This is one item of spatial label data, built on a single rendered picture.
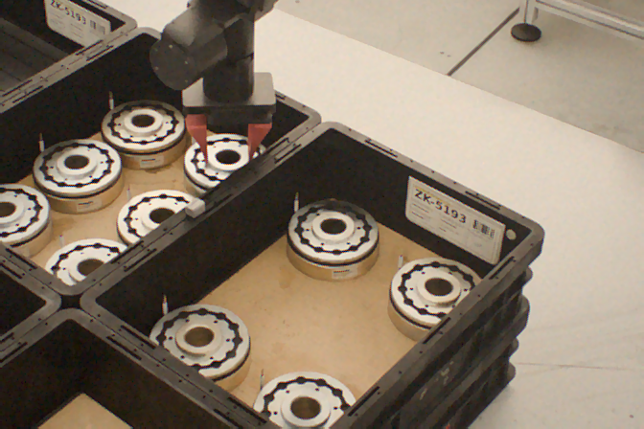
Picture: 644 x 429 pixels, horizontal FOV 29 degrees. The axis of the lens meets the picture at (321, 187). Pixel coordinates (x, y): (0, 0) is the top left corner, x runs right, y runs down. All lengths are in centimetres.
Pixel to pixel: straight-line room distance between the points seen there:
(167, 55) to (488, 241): 40
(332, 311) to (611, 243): 48
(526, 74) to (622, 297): 167
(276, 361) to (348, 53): 79
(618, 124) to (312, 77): 133
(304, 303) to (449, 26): 209
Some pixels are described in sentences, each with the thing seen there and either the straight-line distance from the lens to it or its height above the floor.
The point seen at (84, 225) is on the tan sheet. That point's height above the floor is 83.
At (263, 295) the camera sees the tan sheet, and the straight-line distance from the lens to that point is 138.
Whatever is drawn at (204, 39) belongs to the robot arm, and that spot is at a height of 109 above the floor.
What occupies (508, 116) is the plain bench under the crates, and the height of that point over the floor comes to 70.
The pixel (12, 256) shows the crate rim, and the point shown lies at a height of 93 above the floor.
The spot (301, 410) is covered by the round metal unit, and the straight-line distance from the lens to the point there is 125.
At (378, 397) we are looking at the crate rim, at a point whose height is 93.
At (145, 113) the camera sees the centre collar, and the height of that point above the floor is 87.
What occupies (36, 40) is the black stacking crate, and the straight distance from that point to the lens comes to 180.
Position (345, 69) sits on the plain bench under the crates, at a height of 70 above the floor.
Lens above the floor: 180
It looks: 40 degrees down
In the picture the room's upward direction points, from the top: 3 degrees clockwise
